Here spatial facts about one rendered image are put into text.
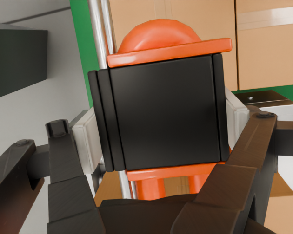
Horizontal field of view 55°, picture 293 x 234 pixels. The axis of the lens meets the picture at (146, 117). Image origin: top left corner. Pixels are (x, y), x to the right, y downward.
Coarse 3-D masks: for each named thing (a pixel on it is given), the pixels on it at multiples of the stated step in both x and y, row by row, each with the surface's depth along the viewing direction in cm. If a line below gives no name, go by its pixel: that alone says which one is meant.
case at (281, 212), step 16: (112, 176) 69; (96, 192) 63; (112, 192) 62; (176, 192) 58; (272, 192) 54; (288, 192) 53; (272, 208) 53; (288, 208) 53; (272, 224) 54; (288, 224) 54
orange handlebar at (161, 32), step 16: (144, 32) 18; (160, 32) 18; (176, 32) 18; (192, 32) 18; (128, 48) 18; (144, 48) 18; (192, 176) 20; (144, 192) 21; (160, 192) 21; (192, 192) 21
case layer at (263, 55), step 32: (128, 0) 82; (160, 0) 82; (192, 0) 81; (224, 0) 80; (256, 0) 80; (288, 0) 79; (128, 32) 85; (224, 32) 83; (256, 32) 82; (288, 32) 82; (224, 64) 85; (256, 64) 85; (288, 64) 84
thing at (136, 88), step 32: (128, 64) 17; (160, 64) 17; (192, 64) 17; (128, 96) 17; (160, 96) 17; (192, 96) 17; (224, 96) 17; (128, 128) 18; (160, 128) 18; (192, 128) 18; (224, 128) 17; (128, 160) 18; (160, 160) 18; (192, 160) 18; (224, 160) 18
